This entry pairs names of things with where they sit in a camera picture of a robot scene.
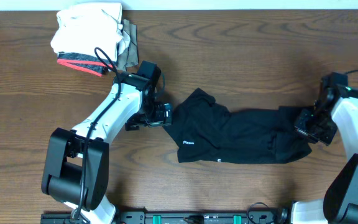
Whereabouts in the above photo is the white folded garment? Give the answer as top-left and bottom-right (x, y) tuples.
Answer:
(51, 2), (131, 62)

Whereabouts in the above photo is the grey red-trimmed folded garment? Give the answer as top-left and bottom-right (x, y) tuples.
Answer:
(57, 53), (116, 77)

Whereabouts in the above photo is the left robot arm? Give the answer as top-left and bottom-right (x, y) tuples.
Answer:
(40, 70), (172, 223)

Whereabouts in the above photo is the black t-shirt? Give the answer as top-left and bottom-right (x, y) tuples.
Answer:
(164, 88), (312, 164)

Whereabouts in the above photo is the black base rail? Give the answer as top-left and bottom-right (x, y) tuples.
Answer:
(40, 207), (288, 224)

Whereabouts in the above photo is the olive grey folded garment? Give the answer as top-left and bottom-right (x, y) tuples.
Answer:
(116, 19), (139, 71)

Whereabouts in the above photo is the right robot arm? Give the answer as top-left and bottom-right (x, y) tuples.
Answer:
(289, 86), (358, 223)

